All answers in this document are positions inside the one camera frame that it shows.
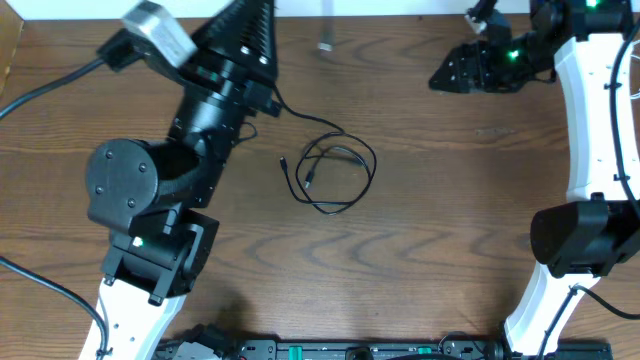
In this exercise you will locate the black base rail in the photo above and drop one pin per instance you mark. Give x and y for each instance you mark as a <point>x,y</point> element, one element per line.
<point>274,350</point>

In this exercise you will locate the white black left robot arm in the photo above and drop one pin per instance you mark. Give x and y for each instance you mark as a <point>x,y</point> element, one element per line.
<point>151,195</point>

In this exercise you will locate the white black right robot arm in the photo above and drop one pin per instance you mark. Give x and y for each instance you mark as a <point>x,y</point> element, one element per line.
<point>586,47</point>

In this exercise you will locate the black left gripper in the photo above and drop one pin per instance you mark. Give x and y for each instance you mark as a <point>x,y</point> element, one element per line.
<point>226,76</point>

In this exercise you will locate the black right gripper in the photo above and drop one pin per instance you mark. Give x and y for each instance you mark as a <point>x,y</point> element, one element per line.
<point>493,64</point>

